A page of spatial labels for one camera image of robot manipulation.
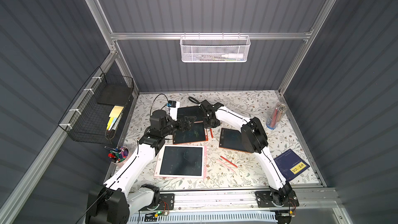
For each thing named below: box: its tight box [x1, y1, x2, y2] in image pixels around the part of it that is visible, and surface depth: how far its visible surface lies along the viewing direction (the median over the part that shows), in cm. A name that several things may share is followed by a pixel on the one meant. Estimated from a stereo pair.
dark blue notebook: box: [273, 148, 311, 182], surface depth 84 cm
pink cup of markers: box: [104, 145, 130, 164], surface depth 78 cm
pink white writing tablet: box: [153, 144, 208, 179], surface depth 91 cm
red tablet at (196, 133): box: [172, 122, 209, 145], surface depth 98 cm
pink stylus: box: [216, 159, 237, 174], surface depth 86 cm
